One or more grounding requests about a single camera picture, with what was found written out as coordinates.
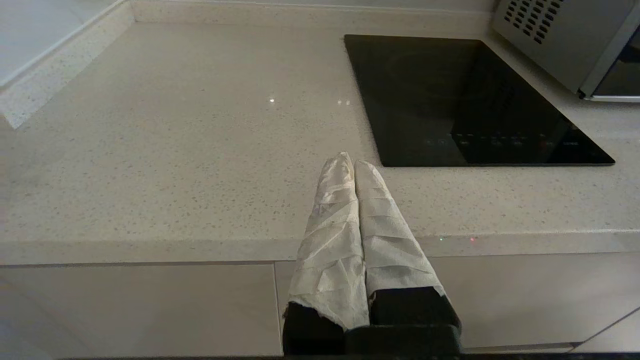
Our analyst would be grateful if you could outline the silver black microwave oven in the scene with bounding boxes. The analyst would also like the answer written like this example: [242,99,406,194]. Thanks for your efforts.
[490,0,640,103]

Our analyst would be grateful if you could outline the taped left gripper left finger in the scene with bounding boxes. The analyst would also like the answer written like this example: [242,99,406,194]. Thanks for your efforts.
[282,151,371,356]

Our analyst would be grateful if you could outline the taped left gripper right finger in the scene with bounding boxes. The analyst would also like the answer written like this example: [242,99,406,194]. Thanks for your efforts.
[353,160,462,346]

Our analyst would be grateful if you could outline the black induction cooktop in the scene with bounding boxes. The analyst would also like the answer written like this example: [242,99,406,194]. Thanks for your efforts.
[344,34,616,168]

